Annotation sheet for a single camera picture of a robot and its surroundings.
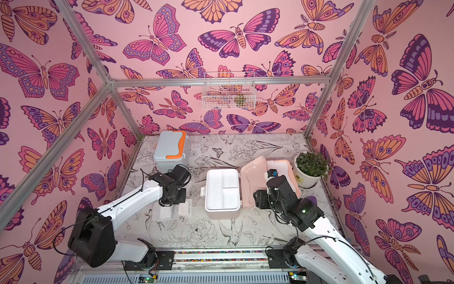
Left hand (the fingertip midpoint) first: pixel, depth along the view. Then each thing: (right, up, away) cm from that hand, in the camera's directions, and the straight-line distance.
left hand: (181, 198), depth 86 cm
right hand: (+36, +5, -12) cm, 38 cm away
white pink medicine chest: (+50, +15, 0) cm, 52 cm away
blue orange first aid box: (-8, +24, +9) cm, 27 cm away
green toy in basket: (+29, +50, +9) cm, 59 cm away
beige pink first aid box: (+22, +4, -2) cm, 22 cm away
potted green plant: (+61, +15, -3) cm, 63 cm away
